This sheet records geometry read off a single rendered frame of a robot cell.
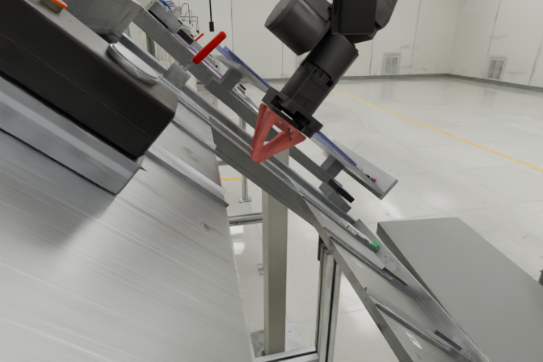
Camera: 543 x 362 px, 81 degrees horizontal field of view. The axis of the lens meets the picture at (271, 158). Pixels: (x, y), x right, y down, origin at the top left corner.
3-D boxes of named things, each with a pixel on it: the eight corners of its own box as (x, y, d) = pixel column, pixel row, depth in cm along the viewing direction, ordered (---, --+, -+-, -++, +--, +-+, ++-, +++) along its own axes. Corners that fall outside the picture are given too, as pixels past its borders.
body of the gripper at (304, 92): (279, 109, 40) (316, 60, 39) (262, 94, 49) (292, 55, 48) (316, 137, 42) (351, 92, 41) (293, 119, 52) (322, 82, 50)
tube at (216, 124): (369, 246, 59) (373, 242, 59) (373, 251, 58) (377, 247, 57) (121, 54, 39) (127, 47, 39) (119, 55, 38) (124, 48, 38)
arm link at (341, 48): (371, 52, 42) (350, 49, 47) (336, 15, 39) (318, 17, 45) (338, 94, 43) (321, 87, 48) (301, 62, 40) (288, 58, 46)
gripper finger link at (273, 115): (237, 153, 43) (280, 97, 41) (231, 138, 49) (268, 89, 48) (275, 178, 45) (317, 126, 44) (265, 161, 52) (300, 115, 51)
